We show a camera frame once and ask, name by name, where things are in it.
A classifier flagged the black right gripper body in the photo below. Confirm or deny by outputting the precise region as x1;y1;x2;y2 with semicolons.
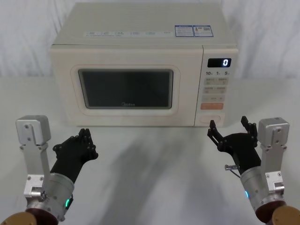
217;133;263;176

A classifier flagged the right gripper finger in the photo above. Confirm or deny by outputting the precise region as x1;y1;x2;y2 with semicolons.
240;115;259;145
207;120;228;152

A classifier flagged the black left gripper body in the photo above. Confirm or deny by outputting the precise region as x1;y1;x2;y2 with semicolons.
50;140;91;185

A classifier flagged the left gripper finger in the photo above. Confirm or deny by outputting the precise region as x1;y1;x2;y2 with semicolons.
52;128;87;153
84;128;99;163

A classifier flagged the white table cloth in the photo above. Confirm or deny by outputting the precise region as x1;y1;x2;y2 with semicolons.
0;74;300;225

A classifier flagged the cream microwave oven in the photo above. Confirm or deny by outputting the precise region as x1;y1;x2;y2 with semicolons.
48;2;240;128

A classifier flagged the white curtain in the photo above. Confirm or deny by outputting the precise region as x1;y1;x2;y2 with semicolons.
0;0;300;78

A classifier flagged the thin cable with silver plug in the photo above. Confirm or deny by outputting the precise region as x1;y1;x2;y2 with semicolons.
224;164;242;177

